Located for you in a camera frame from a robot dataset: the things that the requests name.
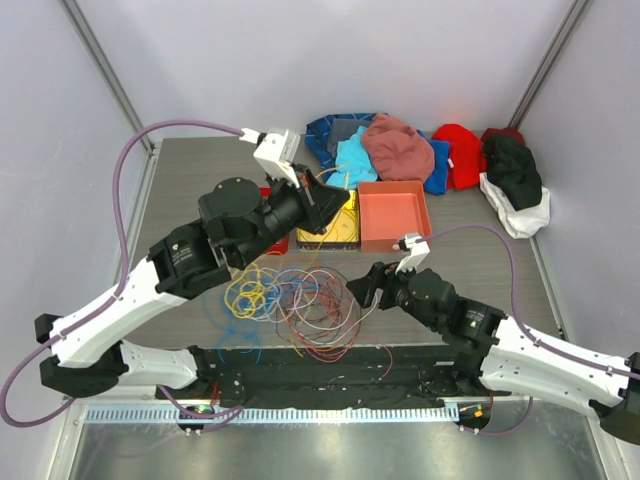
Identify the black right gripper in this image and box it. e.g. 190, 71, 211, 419
347, 255, 442, 332

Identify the red plastic box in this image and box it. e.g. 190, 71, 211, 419
260, 186, 289, 256

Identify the pink cable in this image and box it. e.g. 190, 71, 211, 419
264, 267, 396, 384

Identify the dark red cloth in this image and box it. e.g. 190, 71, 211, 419
480, 127, 526, 145

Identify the dusty pink cloth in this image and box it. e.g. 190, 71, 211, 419
361, 113, 435, 184

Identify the thin yellow cable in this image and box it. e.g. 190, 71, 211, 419
307, 167, 361, 261

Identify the cyan cloth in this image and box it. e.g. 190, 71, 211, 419
326, 126, 378, 190

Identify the black cloth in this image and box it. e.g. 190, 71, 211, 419
482, 134, 542, 211

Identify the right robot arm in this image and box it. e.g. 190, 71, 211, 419
347, 262, 639, 444

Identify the red cable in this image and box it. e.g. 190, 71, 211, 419
279, 272, 356, 361

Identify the white slotted cable duct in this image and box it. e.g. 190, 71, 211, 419
84, 404, 459, 425

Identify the salmon pink box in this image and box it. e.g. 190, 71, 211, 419
357, 180, 431, 253

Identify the gold metal tin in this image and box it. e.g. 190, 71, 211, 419
296, 190, 360, 251

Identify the royal blue cloth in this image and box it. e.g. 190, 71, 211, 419
418, 130, 450, 196

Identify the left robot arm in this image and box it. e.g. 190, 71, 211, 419
35, 165, 349, 399

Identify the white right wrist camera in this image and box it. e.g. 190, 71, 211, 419
393, 233, 430, 273

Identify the grey cloth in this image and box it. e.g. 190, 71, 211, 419
327, 118, 371, 157

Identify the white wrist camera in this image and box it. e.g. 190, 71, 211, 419
239, 128, 301, 188
393, 233, 430, 273

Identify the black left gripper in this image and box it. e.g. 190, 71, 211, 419
235, 163, 351, 268

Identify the brown cable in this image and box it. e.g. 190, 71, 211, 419
273, 267, 361, 349

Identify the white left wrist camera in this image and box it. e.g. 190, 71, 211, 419
239, 128, 301, 188

